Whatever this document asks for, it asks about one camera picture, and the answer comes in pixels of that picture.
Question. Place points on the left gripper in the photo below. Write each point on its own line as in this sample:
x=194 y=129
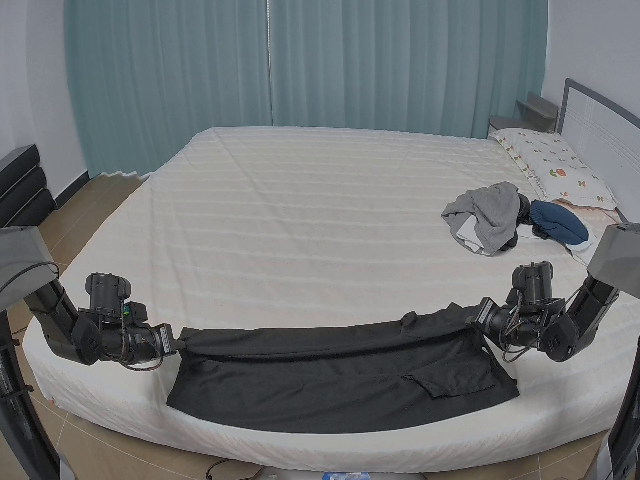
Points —
x=150 y=343

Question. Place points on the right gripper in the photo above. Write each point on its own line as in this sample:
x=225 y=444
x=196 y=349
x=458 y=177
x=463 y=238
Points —
x=492 y=320

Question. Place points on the black T-shirt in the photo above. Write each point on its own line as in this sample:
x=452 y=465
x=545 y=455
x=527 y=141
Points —
x=325 y=378

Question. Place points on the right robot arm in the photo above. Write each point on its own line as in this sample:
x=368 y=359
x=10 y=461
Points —
x=585 y=313

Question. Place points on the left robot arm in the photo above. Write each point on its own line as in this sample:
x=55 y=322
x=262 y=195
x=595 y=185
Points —
x=60 y=328

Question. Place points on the bed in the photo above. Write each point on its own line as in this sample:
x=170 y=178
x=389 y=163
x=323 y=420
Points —
x=300 y=193

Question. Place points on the white garment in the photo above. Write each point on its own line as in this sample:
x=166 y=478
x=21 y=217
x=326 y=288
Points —
x=467 y=235
x=582 y=252

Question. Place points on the grey knitted garment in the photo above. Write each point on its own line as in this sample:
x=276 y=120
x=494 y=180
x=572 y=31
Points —
x=492 y=210

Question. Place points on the black garment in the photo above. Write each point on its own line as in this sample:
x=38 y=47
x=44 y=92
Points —
x=524 y=210

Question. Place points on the dark blue garment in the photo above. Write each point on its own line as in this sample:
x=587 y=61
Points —
x=557 y=220

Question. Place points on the white printed pillow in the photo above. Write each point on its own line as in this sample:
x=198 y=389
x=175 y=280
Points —
x=555 y=163

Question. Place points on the black chest of drawers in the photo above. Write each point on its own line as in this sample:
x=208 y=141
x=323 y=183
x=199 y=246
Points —
x=20 y=188

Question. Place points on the grey bedside table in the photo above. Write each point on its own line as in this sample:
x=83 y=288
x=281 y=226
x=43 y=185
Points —
x=536 y=108

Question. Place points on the blue-green curtain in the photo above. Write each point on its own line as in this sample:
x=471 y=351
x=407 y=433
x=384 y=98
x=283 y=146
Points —
x=400 y=48
x=170 y=58

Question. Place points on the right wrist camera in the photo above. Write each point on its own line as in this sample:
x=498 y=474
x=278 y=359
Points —
x=513 y=297

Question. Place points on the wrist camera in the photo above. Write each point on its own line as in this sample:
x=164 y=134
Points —
x=513 y=297
x=137 y=313

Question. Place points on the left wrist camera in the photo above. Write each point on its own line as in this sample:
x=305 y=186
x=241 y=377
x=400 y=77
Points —
x=137 y=313

